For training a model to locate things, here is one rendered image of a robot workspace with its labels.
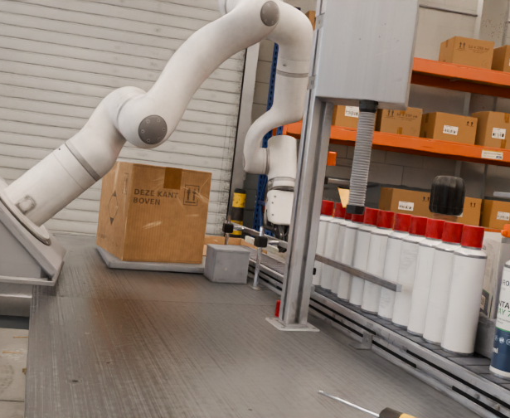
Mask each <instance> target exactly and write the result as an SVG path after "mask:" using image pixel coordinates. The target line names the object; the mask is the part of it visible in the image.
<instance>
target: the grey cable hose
mask: <svg viewBox="0 0 510 418"><path fill-rule="evenodd" d="M359 104H360V105H359V111H360V113H359V114H360V115H358V117H359V118H358V119H359V120H358V122H359V123H357V124H358V126H357V127H358V128H357V136H356V143H355V145H356V146H355V149H354V150H355V151H354V159H353V161H354V162H353V167H352V168H353V169H352V175H351V176H352V177H351V182H350V183H351V185H350V190H349V194H350V195H348V196H349V198H348V199H349V200H348V203H347V205H346V210H347V213H351V214H357V215H363V212H364V211H365V207H364V204H363V203H365V202H364V201H365V199H364V198H365V196H366V194H365V193H366V192H365V191H366V188H367V187H366V185H367V184H366V183H367V177H368V176H367V175H368V173H369V172H368V170H369V166H368V165H370V163H369V162H370V161H369V160H370V157H371V156H370V154H371V153H370V152H371V149H372V148H371V147H372V139H373V134H374V133H373V131H374V127H373V126H375V125H374V123H375V122H374V121H375V118H376V117H375V116H376V112H377V107H376V106H377V105H378V102H377V101H375V100H360V101H359Z"/></svg>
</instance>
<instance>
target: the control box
mask: <svg viewBox="0 0 510 418"><path fill-rule="evenodd" d="M419 16H420V14H419V1H417V0H327V1H326V7H325V14H324V21H323V34H322V41H321V48H320V55H319V62H318V74H317V82H316V89H315V97H316V98H317V99H318V100H320V101H322V102H330V103H334V104H335V105H345V106H355V107H359V105H360V104H359V101H360V100H375V101H377V102H378V105H377V106H376V107H377V108H378V109H394V110H407V105H408V99H409V93H410V81H411V74H412V67H413V61H414V54H415V43H416V36H417V29H418V23H419Z"/></svg>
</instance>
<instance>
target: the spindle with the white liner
mask: <svg viewBox="0 0 510 418"><path fill-rule="evenodd" d="M465 192H466V186H465V182H464V180H463V178H460V177H452V176H438V177H436V178H435V180H434V181H433V182H432V185H431V191H430V203H429V210H430V212H433V213H434V214H433V215H432V219H439V220H445V221H451V222H456V221H457V219H458V217H457V216H460V215H461V214H462V213H463V208H464V199H465ZM439 213H440V214H439ZM452 215H453V216H452Z"/></svg>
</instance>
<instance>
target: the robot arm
mask: <svg viewBox="0 0 510 418"><path fill-rule="evenodd" d="M218 7H219V10H220V12H221V15H222V16H223V17H220V18H219V19H217V20H215V21H214V22H211V23H209V24H207V25H205V26H204V27H202V28H201V29H199V30H198V31H196V32H195V33H193V34H192V35H191V36H190V37H189V38H188V39H187V40H186V41H185V42H184V43H183V44H182V45H181V46H180V47H179V48H178V49H177V51H176V52H175V53H174V54H173V55H172V57H171V58H170V59H169V61H168V63H167V64H166V65H165V67H164V69H163V72H162V73H161V75H160V76H159V78H158V80H157V81H156V83H155V84H154V86H153V87H152V88H151V90H150V91H149V92H148V93H146V92H145V91H144V90H141V89H139V88H137V87H134V86H125V87H122V88H119V89H117V90H115V91H113V92H112V93H110V94H109V95H107V96H106V97H105V98H104V99H103V100H102V101H101V102H100V103H99V105H98V106H97V107H96V109H95V111H94V112H93V114H92V115H91V116H90V118H89V120H88V121H87V123H86V124H85V126H84V127H83V128H82V130H81V131H79V132H78V133H77V134H75V135H74V136H73V137H71V138H70V139H68V140H67V141H66V142H65V143H63V144H62V145H61V146H60V147H59V148H57V149H56V150H55V151H53V152H52V153H50V154H49V155H48V156H47V157H45V158H44V159H42V160H41V161H40V162H39V163H38V164H37V165H35V166H34V167H33V168H31V169H30V170H29V171H27V172H26V173H24V174H23V175H22V176H20V177H19V178H18V179H17V180H16V181H15V182H13V183H12V184H11V185H9V186H8V185H7V184H6V183H5V182H4V181H2V180H1V179H0V196H1V198H2V199H3V200H4V201H5V202H6V203H7V205H8V206H9V207H10V209H11V210H12V211H13V212H14V213H15V214H16V215H17V217H18V218H19V219H20V220H21V221H22V222H23V223H24V224H25V225H26V226H27V227H28V228H29V229H30V230H31V231H33V232H34V233H35V234H36V235H38V236H39V237H41V238H42V239H43V240H47V239H49V234H48V232H47V230H46V228H45V227H44V226H43V224H44V223H45V222H47V221H48V220H49V219H51V218H52V217H53V216H54V215H55V214H56V213H57V212H59V211H60V210H62V209H63V208H64V207H66V206H67V205H68V204H69V203H71V202H72V201H74V200H75V199H76V198H77V197H78V196H79V195H80V194H82V193H83V192H84V191H86V190H87V189H88V188H90V187H91V186H92V185H94V184H95V183H96V182H98V181H99V180H100V179H101V178H102V177H103V176H104V175H106V174H107V173H108V172H109V171H110V170H111V169H112V168H113V166H114V165H115V163H116V160H117V158H118V156H119V153H120V150H121V149H122V147H123V146H124V144H125V143H126V142H127V141H129V142H130V143H131V144H132V145H133V146H136V147H138V148H144V149H147V148H156V147H158V146H159V145H161V144H163V143H164V142H165V141H166V140H167V139H168V138H169V137H170V136H171V134H172V132H173V131H174V129H175V128H176V127H177V125H178V123H179V121H180V119H181V118H182V116H183V114H184V112H185V110H186V108H187V106H188V104H189V102H190V100H191V99H192V97H193V96H194V94H195V93H196V91H197V89H198V88H199V87H200V85H201V84H202V83H203V82H204V81H205V80H206V79H207V78H208V77H209V76H210V75H211V74H212V73H213V72H214V71H215V70H216V69H217V68H218V67H219V66H220V65H221V64H222V63H223V62H224V61H226V60H227V59H229V58H230V57H231V56H233V55H235V54H236V53H237V52H239V51H242V50H244V49H245V48H247V47H249V46H253V45H254V44H256V43H257V42H259V41H261V40H263V39H264V38H267V39H269V40H271V41H273V42H275V43H277V44H278V45H279V51H278V60H277V67H276V76H275V85H274V102H273V105H272V107H271V109H270V110H268V111H267V112H266V113H264V114H263V115H261V116H260V117H259V118H258V119H257V120H256V121H255V122H254V123H253V124H252V125H251V127H250V129H249V130H248V132H247V135H246V137H245V144H244V151H243V168H244V170H245V171H246V172H247V173H252V174H265V175H267V176H268V191H269V192H268V193H267V198H266V202H265V229H266V230H268V231H272V232H273V233H274V234H275V237H276V238H277V239H279V240H282V241H285V242H288V239H289V226H290V219H291V212H292V205H293V198H294V185H295V178H296V171H297V151H296V139H295V138H293V137H291V136H288V135H277V136H274V137H271V138H270V139H269V140H268V148H260V142H261V140H262V138H263V137H264V136H265V135H266V134H267V133H268V132H269V131H270V130H271V129H274V128H277V127H279V126H282V125H286V124H292V123H296V122H298V121H300V120H301V119H302V117H303V114H304V103H305V96H306V90H307V87H308V69H309V62H310V56H311V48H312V41H313V27H312V24H311V22H310V21H309V19H308V18H307V17H306V16H305V15H304V14H303V13H302V12H301V11H300V10H298V9H297V8H295V7H292V6H290V5H289V4H287V3H285V2H281V1H280V0H218ZM282 228H284V234H283V230H282Z"/></svg>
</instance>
